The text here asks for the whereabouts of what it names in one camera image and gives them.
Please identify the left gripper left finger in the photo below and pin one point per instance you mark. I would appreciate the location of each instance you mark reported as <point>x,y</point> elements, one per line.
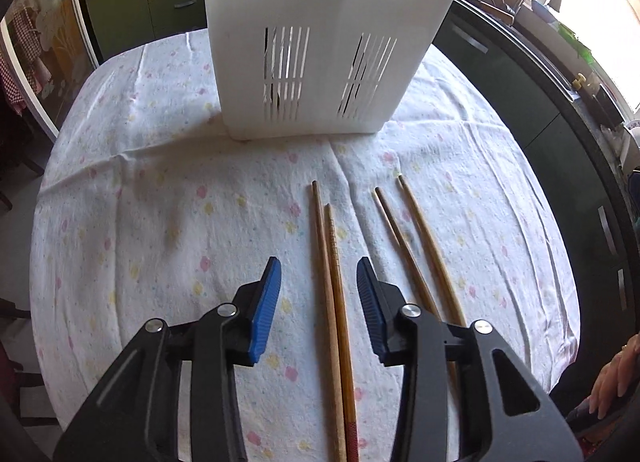
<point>132,413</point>

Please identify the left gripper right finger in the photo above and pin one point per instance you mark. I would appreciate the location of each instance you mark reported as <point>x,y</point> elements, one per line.
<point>505,414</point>

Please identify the red-tipped wooden chopstick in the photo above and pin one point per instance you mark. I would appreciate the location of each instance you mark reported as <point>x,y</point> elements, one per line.
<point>347,378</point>

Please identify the light wooden chopstick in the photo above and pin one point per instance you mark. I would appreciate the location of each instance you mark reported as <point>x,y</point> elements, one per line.
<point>334,353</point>

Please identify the green kitchen cabinets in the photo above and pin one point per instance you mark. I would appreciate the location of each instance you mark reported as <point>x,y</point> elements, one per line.
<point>117,26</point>

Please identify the person's right hand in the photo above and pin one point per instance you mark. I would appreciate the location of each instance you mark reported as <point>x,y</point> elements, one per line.
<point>614,378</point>

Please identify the outer brown chopstick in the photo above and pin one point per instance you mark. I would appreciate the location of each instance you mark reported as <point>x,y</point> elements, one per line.
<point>432,250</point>

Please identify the thin brown chopstick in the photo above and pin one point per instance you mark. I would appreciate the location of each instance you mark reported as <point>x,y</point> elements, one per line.
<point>414,270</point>

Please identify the floral white tablecloth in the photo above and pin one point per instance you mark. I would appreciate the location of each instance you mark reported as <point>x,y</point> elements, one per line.
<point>148,209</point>

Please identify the white plastic utensil holder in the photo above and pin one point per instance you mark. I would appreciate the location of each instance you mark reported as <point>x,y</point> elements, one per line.
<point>316,67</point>

